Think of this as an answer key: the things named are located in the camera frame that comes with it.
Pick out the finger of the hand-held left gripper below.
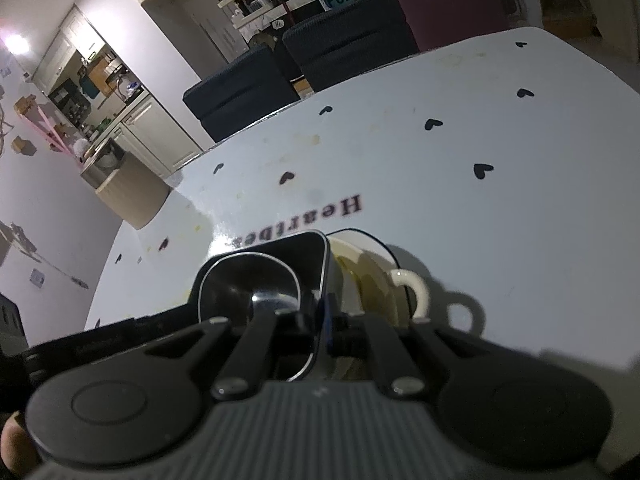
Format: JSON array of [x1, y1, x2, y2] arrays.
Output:
[[22, 305, 202, 386]]

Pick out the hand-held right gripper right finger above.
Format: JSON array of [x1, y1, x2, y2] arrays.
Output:
[[322, 295, 501, 401]]

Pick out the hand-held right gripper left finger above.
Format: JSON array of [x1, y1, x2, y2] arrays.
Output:
[[150, 305, 321, 401]]

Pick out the cream oval bowl with handles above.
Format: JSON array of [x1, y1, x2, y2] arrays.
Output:
[[327, 237, 432, 361]]

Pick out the square steel container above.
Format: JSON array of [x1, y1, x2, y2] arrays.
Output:
[[192, 230, 343, 383]]

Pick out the oval steel bowl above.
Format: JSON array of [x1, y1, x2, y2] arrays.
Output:
[[197, 254, 304, 322]]

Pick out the white square leaf-print plate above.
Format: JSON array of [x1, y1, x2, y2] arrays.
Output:
[[325, 228, 421, 321]]

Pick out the person's left hand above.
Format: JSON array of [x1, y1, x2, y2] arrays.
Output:
[[0, 410, 47, 479]]

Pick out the beige ribbed canister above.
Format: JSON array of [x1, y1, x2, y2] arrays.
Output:
[[95, 152, 174, 231]]

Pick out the steel pot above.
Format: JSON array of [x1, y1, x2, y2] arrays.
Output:
[[80, 137, 126, 188]]

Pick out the pink rack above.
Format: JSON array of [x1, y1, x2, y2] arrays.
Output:
[[20, 105, 82, 161]]

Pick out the white kitchen cabinets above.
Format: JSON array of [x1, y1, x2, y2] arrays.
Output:
[[97, 90, 203, 181]]

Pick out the dark blue chair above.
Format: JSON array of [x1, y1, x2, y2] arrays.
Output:
[[275, 0, 421, 93], [182, 42, 301, 143]]

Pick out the cluttered white shelf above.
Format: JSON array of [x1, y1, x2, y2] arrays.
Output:
[[217, 0, 321, 56]]

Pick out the maroon chair cover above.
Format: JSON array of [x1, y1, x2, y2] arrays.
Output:
[[382, 0, 526, 53]]

